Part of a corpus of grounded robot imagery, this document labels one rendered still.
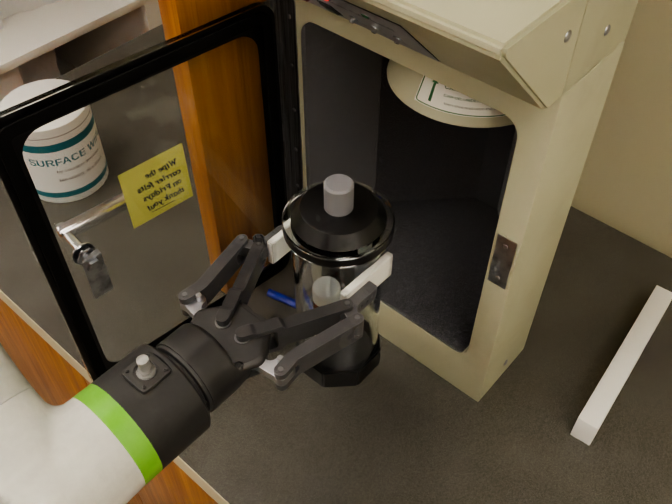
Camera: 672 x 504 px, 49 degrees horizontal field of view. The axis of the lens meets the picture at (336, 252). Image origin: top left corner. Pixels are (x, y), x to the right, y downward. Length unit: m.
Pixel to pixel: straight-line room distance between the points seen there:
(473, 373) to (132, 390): 0.47
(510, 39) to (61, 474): 0.43
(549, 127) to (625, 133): 0.52
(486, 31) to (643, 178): 0.72
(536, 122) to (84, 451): 0.44
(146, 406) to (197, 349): 0.06
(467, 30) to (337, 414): 0.58
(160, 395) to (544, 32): 0.39
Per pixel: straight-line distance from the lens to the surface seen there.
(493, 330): 0.85
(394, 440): 0.93
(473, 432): 0.95
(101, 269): 0.79
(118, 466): 0.59
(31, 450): 0.58
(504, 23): 0.51
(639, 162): 1.18
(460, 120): 0.73
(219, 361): 0.63
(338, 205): 0.67
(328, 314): 0.67
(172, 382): 0.60
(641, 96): 1.12
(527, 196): 0.70
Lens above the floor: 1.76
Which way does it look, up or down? 48 degrees down
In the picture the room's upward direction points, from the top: straight up
